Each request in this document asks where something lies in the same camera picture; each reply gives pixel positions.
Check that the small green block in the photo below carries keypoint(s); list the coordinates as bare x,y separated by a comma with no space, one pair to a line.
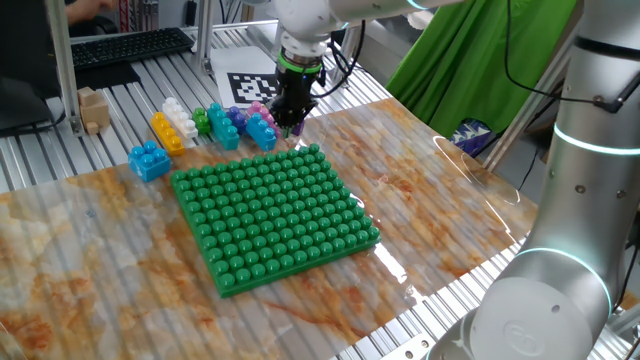
201,121

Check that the red white striped pole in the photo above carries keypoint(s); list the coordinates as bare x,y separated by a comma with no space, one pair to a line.
124,15

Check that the tiny wooden block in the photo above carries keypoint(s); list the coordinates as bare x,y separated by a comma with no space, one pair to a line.
92,128

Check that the light blue square block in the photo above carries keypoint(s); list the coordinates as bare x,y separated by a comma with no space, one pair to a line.
149,162

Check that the blue white patterned bag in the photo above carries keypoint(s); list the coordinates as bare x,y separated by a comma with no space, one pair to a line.
470,137

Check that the orange-yellow long block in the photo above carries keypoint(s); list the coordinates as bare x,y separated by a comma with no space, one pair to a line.
168,134

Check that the black monitor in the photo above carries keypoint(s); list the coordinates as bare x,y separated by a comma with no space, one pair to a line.
25,50

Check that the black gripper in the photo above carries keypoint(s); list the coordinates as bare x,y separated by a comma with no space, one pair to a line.
297,90

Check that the pink long block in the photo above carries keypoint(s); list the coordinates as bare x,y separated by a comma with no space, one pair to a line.
256,108

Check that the black desk pad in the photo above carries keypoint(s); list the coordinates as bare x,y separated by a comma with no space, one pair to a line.
107,77

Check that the small wooden cube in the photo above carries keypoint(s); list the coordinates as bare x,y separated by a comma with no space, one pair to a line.
85,95

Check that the aluminium frame post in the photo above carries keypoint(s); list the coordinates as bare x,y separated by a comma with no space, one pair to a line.
525,114
62,65
205,35

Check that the white long block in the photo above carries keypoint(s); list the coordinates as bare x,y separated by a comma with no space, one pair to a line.
180,118

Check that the teal long block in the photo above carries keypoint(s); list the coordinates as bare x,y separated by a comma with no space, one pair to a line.
223,127

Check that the silver robot mounting plate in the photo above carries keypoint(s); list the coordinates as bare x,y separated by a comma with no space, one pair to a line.
412,347

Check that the green cloth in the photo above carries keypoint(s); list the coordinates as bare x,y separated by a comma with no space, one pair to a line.
450,75

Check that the green studded baseplate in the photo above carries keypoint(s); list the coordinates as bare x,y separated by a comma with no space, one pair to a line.
270,220

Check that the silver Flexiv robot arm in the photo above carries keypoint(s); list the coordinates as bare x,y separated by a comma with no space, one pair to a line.
595,200

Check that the large wooden block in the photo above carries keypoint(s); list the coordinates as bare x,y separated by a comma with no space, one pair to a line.
95,114

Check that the marble pattern table mat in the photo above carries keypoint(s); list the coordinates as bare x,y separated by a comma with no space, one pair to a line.
125,280

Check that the bystander bare forearm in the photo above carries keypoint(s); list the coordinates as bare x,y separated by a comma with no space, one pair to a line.
87,9

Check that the black keyboard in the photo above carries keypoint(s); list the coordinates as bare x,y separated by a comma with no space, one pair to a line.
130,47

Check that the light blue long block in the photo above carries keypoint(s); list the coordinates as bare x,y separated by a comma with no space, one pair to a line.
261,132

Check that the indigo short block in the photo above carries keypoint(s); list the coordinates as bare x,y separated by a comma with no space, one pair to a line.
237,121

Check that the printed marker tag sheet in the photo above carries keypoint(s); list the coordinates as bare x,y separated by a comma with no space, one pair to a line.
235,65

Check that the purple single-stud block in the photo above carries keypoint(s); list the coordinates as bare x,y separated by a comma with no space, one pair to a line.
299,130

